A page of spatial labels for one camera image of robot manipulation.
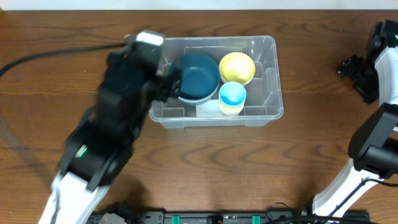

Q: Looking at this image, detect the yellow cup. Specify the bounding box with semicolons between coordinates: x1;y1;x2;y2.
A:
219;101;244;111

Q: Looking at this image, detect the cream cup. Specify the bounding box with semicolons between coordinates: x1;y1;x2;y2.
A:
221;110;243;116

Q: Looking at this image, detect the right black cable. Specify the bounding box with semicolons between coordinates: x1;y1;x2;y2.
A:
266;177;398;224

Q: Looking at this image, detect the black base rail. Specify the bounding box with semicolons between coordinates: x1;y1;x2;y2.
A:
88;202;371;224

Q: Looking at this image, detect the clear plastic storage container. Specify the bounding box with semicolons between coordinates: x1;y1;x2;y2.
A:
149;35;284;128

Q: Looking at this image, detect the left black cable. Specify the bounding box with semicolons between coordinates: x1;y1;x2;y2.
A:
0;43;127;77

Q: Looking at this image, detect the light blue cup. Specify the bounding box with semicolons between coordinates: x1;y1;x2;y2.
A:
219;82;246;106

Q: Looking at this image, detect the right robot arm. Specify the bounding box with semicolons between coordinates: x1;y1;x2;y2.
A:
312;47;397;217

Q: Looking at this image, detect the black cable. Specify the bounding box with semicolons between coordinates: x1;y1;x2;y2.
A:
266;177;398;224
0;43;127;77

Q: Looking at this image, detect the small yellow bowl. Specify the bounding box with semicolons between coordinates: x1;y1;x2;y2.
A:
219;52;256;85

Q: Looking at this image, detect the blue bowl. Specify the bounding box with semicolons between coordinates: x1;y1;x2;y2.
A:
177;54;220;99

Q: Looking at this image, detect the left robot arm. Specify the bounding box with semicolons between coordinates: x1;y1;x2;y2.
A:
39;42;181;223

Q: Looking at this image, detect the large cream bowl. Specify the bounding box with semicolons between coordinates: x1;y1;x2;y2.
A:
178;91;217;105

